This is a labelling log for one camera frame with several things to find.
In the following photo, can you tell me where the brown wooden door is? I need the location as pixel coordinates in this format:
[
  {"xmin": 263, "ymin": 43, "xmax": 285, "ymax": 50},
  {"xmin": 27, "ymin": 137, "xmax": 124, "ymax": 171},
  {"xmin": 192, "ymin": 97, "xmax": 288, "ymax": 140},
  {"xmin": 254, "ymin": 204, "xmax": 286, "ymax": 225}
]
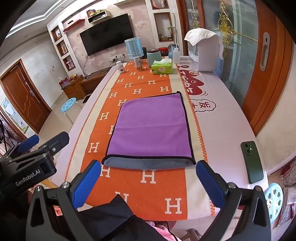
[{"xmin": 1, "ymin": 59, "xmax": 52, "ymax": 133}]

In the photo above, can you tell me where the blue round plastic stool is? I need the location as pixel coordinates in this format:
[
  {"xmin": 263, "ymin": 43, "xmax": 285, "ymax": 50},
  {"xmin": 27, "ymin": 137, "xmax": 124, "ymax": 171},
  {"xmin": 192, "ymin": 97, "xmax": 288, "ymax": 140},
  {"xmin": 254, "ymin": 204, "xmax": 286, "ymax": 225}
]
[{"xmin": 61, "ymin": 97, "xmax": 77, "ymax": 125}]

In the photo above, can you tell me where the blue transparent water jug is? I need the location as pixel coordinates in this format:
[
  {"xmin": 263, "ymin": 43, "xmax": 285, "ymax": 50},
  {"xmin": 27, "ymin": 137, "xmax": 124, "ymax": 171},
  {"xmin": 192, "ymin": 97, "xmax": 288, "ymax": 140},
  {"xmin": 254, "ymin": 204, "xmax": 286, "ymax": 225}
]
[{"xmin": 125, "ymin": 37, "xmax": 144, "ymax": 59}]

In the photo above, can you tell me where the glass jar with tea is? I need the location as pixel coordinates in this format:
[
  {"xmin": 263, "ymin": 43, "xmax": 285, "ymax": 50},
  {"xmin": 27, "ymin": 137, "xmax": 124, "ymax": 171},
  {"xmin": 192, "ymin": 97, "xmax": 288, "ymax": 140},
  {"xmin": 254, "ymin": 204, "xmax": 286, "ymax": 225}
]
[{"xmin": 133, "ymin": 57, "xmax": 142, "ymax": 71}]

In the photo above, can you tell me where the purple grey microfibre towel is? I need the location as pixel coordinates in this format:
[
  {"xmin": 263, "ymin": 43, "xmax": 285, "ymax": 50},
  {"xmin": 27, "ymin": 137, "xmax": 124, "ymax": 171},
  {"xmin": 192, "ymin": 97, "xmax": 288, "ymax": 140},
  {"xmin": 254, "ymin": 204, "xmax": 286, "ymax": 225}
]
[{"xmin": 102, "ymin": 91, "xmax": 196, "ymax": 170}]

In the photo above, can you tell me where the orange H-pattern table runner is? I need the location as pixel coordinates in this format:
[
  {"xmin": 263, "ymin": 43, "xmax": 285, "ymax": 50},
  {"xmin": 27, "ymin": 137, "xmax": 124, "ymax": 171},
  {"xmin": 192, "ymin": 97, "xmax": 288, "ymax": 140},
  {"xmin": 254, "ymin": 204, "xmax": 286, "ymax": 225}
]
[{"xmin": 65, "ymin": 62, "xmax": 215, "ymax": 221}]

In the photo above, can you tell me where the small white pill bottle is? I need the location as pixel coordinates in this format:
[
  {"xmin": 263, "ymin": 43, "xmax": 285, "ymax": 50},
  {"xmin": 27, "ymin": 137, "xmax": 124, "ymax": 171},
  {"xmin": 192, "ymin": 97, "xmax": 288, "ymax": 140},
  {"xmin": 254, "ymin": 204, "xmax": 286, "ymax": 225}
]
[{"xmin": 116, "ymin": 61, "xmax": 125, "ymax": 73}]

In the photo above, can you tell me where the black wall television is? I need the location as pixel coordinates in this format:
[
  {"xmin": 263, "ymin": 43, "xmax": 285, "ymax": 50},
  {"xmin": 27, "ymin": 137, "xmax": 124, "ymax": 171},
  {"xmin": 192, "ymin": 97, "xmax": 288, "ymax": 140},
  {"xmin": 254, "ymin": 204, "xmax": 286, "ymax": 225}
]
[{"xmin": 80, "ymin": 14, "xmax": 134, "ymax": 56}]

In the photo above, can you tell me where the green ceramic jar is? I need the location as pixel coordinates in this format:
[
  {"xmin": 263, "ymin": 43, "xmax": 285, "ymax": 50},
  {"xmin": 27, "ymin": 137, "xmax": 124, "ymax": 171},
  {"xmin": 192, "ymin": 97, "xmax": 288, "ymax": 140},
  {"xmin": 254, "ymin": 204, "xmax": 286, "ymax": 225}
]
[{"xmin": 147, "ymin": 49, "xmax": 162, "ymax": 67}]

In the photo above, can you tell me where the wooden TV cabinet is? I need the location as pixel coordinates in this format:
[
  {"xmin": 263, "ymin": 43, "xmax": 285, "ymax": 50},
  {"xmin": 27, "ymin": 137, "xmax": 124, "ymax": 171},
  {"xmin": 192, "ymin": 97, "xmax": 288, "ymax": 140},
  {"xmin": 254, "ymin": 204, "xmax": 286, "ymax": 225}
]
[{"xmin": 62, "ymin": 68, "xmax": 109, "ymax": 100}]

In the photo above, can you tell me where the white cloth on appliance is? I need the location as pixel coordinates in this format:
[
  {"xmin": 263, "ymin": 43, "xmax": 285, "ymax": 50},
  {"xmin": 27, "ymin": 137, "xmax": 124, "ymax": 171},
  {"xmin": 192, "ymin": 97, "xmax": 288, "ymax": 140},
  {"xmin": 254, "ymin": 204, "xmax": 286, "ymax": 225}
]
[{"xmin": 184, "ymin": 28, "xmax": 217, "ymax": 46}]

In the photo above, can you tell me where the light blue stool with hearts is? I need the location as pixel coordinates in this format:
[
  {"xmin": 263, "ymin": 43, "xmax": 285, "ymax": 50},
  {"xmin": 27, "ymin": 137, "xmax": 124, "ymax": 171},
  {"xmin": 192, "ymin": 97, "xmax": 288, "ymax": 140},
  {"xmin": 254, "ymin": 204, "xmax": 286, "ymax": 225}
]
[{"xmin": 264, "ymin": 183, "xmax": 283, "ymax": 223}]

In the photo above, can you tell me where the white plastic bottle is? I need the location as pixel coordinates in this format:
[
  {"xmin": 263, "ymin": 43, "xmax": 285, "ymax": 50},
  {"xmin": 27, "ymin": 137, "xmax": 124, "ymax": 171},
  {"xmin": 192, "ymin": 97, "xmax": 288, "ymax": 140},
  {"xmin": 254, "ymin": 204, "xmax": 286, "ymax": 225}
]
[{"xmin": 172, "ymin": 47, "xmax": 181, "ymax": 64}]

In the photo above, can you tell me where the dark green smartphone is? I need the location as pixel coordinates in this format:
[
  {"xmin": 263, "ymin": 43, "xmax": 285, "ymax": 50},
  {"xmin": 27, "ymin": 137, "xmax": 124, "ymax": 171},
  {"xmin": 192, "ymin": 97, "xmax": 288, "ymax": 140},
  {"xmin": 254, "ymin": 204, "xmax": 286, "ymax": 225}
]
[{"xmin": 240, "ymin": 141, "xmax": 264, "ymax": 184}]

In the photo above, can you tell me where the black sleeve of operator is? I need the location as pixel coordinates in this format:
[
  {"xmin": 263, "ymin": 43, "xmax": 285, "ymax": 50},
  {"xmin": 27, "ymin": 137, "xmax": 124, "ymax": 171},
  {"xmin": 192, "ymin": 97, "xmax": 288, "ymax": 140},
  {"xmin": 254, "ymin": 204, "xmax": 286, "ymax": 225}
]
[{"xmin": 79, "ymin": 195, "xmax": 165, "ymax": 241}]

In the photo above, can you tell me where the green tissue box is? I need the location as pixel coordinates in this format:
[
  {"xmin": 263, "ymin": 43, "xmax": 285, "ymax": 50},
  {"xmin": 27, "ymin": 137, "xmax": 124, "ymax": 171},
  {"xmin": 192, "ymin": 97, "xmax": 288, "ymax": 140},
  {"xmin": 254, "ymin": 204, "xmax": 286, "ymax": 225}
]
[{"xmin": 151, "ymin": 58, "xmax": 173, "ymax": 74}]

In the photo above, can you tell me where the white wall shelf with boxes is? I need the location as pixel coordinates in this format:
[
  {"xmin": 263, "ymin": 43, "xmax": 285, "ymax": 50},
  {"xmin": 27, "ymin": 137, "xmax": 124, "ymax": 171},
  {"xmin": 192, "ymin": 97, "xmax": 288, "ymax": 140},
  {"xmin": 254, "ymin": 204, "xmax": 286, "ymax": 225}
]
[{"xmin": 88, "ymin": 10, "xmax": 111, "ymax": 24}]

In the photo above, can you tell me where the white water dispenser appliance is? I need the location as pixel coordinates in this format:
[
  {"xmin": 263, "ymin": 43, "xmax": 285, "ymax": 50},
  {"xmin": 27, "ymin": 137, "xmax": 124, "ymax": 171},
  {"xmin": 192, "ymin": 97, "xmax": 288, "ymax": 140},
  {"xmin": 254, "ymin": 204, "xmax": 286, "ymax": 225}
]
[{"xmin": 187, "ymin": 34, "xmax": 224, "ymax": 72}]

